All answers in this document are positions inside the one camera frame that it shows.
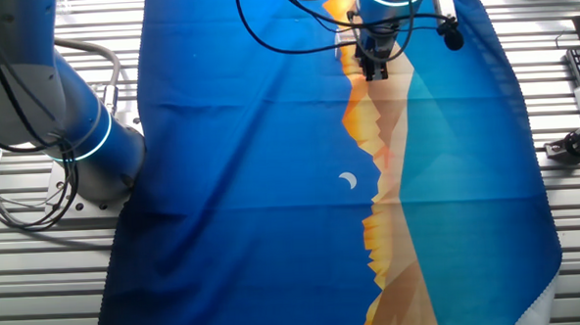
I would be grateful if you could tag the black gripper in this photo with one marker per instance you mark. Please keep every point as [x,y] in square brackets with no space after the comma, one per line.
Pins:
[378,43]

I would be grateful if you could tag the white mesh goal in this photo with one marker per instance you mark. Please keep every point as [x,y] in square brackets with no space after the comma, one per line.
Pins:
[343,42]

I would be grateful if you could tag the blue landscape print cloth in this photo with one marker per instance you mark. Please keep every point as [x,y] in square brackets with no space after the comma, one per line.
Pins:
[272,207]

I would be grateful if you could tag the black clamp tool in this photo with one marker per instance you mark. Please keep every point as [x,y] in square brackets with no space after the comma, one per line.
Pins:
[573,145]

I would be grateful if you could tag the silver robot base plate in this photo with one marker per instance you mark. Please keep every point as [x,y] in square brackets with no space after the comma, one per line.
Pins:
[86,210]

